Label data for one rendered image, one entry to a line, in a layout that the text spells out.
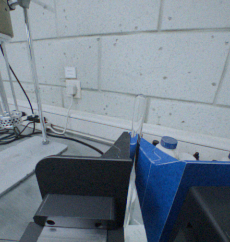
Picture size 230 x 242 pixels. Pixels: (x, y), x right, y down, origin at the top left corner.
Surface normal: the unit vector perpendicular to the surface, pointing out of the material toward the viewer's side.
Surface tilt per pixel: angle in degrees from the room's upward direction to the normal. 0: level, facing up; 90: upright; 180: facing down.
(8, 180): 0
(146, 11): 90
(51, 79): 90
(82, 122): 90
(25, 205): 0
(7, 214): 0
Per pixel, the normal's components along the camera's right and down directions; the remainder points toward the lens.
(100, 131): -0.38, 0.32
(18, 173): 0.05, -0.93
